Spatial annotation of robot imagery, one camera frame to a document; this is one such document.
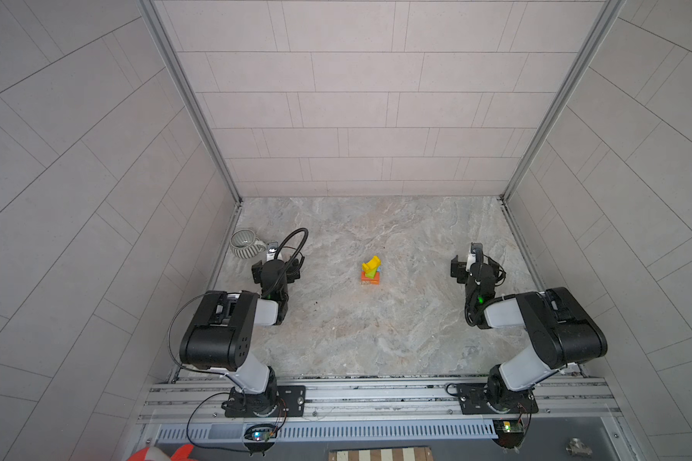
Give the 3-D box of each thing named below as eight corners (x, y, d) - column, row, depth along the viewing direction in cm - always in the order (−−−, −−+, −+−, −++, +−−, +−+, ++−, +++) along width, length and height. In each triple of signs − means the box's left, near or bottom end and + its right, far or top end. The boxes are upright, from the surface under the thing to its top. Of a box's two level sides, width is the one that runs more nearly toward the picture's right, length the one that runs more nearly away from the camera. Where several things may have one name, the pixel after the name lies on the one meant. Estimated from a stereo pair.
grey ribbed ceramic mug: (229, 250, 102) (222, 239, 97) (250, 236, 106) (244, 225, 101) (245, 267, 98) (239, 256, 93) (266, 251, 102) (261, 240, 97)
